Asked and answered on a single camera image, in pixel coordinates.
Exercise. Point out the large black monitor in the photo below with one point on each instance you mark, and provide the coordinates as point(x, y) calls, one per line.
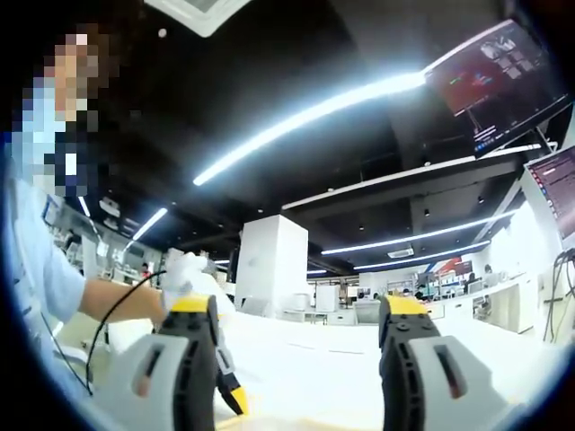
point(498, 85)

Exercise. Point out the white tall appliance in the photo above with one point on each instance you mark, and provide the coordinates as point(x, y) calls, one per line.
point(328, 298)

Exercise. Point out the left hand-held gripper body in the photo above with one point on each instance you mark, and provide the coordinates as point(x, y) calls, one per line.
point(188, 274)

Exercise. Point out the operator in light-blue shirt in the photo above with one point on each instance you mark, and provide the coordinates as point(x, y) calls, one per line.
point(40, 278)

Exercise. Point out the ceiling air conditioner vent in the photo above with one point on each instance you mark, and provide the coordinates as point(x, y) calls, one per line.
point(400, 253)

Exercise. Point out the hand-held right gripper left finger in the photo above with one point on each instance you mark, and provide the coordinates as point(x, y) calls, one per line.
point(179, 368)

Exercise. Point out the thin ceiling light strip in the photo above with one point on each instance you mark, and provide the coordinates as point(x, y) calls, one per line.
point(427, 257)
point(404, 238)

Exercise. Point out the row of white desks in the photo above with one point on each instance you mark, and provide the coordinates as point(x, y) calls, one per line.
point(485, 305)

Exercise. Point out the white square pillar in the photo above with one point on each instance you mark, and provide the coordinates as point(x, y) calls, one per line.
point(269, 265)

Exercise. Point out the long curved ceiling light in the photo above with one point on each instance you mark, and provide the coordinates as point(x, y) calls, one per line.
point(314, 112)

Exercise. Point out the short ceiling light strip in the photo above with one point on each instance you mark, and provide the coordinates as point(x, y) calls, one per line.
point(150, 223)

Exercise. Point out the ceiling air conditioner cassette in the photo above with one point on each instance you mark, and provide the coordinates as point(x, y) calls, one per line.
point(202, 13)

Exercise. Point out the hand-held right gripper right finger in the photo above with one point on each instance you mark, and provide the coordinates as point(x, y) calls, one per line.
point(418, 372)

